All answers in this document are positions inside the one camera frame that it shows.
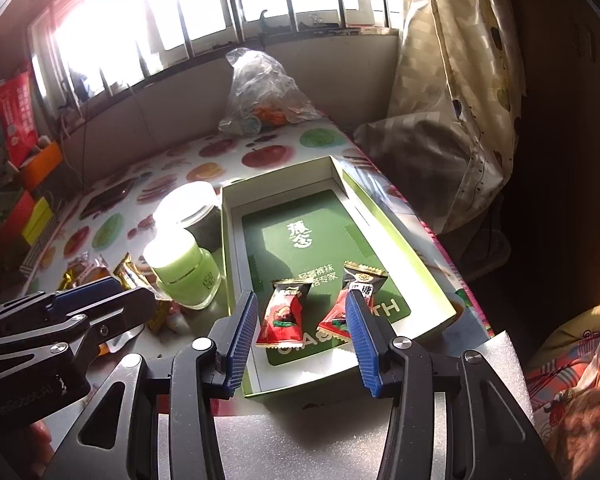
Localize gold snack packet orange picture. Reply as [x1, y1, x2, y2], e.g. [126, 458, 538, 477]
[57, 252, 113, 291]

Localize orange storage box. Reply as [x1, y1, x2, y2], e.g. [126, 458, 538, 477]
[17, 141, 65, 192]

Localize patterned beige curtain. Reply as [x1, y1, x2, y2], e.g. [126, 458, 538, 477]
[355, 0, 526, 281]

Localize light green jar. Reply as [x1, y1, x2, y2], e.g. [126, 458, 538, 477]
[144, 227, 227, 309]

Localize floral printed cloth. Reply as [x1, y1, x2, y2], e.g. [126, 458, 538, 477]
[525, 297, 600, 480]

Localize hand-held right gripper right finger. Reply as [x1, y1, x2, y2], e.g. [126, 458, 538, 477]
[344, 290, 563, 480]

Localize red printed package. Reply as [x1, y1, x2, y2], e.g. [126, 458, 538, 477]
[0, 71, 38, 168]

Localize clear plastic bag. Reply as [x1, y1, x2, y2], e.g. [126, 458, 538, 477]
[217, 47, 326, 136]

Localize yellow box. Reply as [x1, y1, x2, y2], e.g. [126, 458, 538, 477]
[22, 196, 55, 246]

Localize fruit print tablecloth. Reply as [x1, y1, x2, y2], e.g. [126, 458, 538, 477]
[27, 115, 496, 411]

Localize green cardboard box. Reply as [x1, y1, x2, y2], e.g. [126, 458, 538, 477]
[221, 156, 458, 401]

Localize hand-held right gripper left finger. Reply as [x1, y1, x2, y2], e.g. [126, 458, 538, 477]
[40, 290, 259, 480]

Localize clear plastic jar dark contents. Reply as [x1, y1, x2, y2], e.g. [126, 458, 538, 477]
[152, 181, 226, 253]

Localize red candy packet black end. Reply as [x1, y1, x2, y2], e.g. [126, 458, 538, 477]
[317, 261, 390, 343]

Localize red dotted box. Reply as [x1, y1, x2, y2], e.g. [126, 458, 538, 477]
[0, 191, 36, 253]

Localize metal window grille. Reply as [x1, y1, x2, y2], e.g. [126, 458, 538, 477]
[30, 0, 406, 106]

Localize white foam sheet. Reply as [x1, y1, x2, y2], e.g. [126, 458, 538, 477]
[210, 330, 536, 480]

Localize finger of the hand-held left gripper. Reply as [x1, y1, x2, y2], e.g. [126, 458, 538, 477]
[0, 287, 157, 361]
[0, 276, 123, 333]

